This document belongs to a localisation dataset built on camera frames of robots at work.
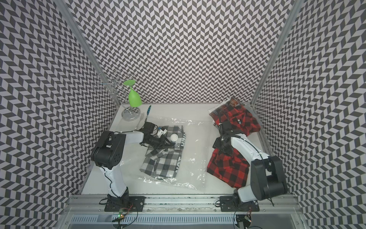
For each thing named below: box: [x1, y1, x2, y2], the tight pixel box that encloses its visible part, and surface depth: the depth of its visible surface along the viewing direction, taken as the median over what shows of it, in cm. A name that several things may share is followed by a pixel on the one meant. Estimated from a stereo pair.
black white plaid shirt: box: [139, 125, 186, 178], surface depth 89 cm
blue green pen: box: [144, 104, 152, 122], surface depth 117 cm
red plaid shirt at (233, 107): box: [215, 97, 253, 115], surface depth 105 cm
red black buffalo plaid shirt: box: [209, 97, 262, 137], surface depth 98 cm
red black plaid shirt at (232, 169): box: [206, 148, 250, 189], surface depth 86 cm
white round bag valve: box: [170, 133, 179, 142], surface depth 97 cm
